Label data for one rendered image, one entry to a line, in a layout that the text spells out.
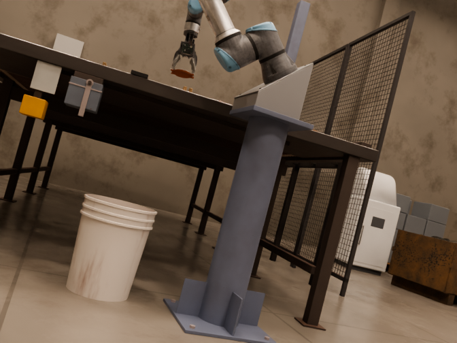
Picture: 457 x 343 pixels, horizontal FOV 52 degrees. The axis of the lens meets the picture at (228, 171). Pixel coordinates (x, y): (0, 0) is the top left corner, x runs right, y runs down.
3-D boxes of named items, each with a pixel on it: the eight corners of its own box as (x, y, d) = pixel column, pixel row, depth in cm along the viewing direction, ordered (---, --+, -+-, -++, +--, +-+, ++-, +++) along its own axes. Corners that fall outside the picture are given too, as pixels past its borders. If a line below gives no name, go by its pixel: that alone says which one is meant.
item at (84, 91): (94, 120, 199) (105, 78, 199) (60, 110, 195) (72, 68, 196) (94, 122, 210) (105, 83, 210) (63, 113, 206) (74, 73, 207)
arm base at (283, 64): (303, 67, 191) (294, 43, 189) (271, 82, 188) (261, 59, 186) (289, 71, 205) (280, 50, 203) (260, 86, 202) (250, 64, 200)
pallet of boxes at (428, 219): (371, 268, 673) (390, 190, 678) (341, 256, 745) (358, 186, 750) (432, 282, 712) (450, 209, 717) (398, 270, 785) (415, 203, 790)
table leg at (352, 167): (326, 331, 226) (368, 159, 230) (302, 326, 224) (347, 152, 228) (315, 322, 238) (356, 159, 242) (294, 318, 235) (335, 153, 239)
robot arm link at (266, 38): (288, 46, 189) (275, 14, 187) (258, 60, 188) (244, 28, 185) (280, 50, 201) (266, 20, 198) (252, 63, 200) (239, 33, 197)
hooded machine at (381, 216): (386, 278, 595) (411, 177, 601) (347, 268, 577) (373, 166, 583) (357, 265, 658) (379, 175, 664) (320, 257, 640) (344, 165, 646)
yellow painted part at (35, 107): (41, 118, 195) (56, 64, 196) (18, 112, 193) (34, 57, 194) (43, 120, 203) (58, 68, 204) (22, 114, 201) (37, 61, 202)
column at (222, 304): (277, 347, 180) (333, 128, 184) (184, 333, 168) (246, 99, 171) (241, 314, 216) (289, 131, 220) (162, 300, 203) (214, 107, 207)
